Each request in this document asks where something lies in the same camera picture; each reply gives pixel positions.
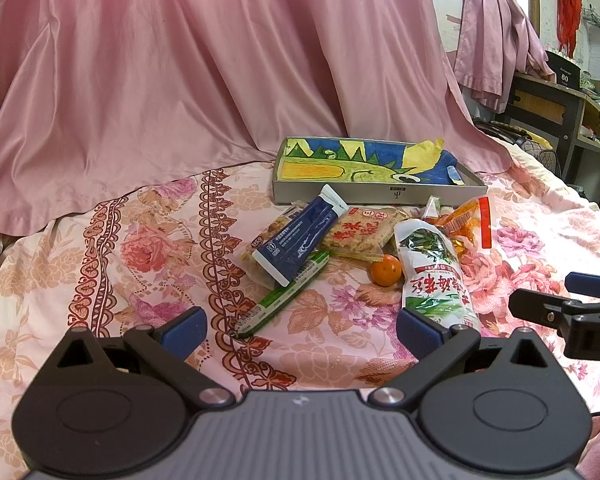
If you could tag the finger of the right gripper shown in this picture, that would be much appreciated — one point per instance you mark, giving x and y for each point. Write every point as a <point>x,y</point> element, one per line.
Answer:
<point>583,284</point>
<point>556,312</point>

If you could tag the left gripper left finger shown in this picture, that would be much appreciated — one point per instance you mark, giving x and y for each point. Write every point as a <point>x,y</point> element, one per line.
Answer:
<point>112,407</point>

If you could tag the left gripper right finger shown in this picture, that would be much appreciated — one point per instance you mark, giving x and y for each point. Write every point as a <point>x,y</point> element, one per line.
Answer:
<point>474,405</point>

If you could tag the white green seaweed snack bag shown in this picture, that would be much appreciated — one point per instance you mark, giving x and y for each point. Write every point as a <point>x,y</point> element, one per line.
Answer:
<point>433,284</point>

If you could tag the orange clear candy bag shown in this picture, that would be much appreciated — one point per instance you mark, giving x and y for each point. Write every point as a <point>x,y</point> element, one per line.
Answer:
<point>467,227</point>

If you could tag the small orange tangerine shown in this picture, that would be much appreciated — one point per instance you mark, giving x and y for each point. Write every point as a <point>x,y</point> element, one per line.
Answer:
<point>386,272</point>

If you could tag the rice cracker pack red text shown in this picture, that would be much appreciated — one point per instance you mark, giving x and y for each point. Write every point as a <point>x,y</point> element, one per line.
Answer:
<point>362,233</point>

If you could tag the clear mixed nut snack pack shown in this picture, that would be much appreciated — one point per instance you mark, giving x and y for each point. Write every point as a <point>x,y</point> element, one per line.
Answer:
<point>248,264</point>

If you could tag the dark wooden shelf desk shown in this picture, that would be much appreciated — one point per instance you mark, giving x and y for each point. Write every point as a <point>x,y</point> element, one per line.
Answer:
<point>568,117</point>

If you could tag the floral pink bedspread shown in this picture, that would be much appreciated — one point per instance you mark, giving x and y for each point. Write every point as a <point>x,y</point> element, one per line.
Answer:
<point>321,294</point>

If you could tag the grey tray with colourful lining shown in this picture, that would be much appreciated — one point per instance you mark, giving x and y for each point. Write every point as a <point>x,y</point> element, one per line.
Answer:
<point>372,172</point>

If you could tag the black box on shelf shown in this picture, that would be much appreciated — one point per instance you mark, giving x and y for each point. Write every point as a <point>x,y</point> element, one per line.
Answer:
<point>568,73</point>

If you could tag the pink hanging curtain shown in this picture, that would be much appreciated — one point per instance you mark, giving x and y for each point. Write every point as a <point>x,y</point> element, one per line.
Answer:
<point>497,41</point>

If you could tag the pink satin cover cloth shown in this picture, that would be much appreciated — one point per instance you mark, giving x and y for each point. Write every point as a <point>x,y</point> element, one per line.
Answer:
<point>100,97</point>

